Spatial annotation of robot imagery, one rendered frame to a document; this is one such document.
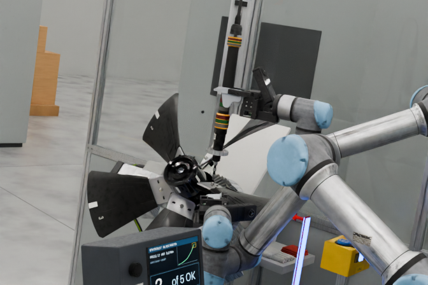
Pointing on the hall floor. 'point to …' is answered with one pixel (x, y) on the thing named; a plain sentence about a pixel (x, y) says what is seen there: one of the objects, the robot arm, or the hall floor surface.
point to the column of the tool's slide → (238, 51)
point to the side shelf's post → (255, 275)
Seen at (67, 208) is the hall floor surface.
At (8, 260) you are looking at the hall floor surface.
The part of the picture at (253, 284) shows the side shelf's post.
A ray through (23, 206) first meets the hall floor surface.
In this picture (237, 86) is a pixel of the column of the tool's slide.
